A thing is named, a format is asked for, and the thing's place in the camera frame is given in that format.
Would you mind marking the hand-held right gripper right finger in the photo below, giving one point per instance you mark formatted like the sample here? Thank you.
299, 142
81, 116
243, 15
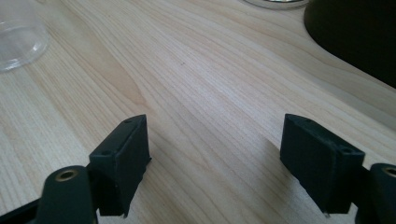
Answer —
320, 161

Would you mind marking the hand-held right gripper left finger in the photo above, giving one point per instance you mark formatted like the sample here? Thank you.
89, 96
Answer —
121, 165

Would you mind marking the black round object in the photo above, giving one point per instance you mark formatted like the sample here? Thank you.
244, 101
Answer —
358, 31

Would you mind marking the white round rim object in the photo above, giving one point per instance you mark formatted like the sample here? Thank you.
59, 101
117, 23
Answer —
275, 3

